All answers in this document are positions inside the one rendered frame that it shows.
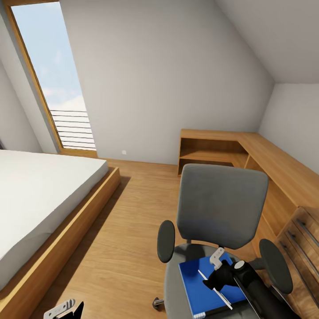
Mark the pen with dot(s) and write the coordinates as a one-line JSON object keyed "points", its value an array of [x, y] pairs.
{"points": [[223, 297]]}

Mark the folder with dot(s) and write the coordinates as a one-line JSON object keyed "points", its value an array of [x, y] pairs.
{"points": [[203, 301]]}

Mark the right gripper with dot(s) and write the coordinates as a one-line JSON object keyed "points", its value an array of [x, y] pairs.
{"points": [[218, 279]]}

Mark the cabinet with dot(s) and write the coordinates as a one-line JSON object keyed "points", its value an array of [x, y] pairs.
{"points": [[299, 245]]}

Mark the swivel chair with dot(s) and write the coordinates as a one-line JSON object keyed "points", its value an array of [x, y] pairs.
{"points": [[221, 205]]}

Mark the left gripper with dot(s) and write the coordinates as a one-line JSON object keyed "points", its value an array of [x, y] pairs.
{"points": [[74, 315]]}

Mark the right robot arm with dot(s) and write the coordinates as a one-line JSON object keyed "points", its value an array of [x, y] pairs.
{"points": [[268, 303]]}

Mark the fixed window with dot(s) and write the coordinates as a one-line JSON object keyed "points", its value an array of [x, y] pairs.
{"points": [[41, 33]]}

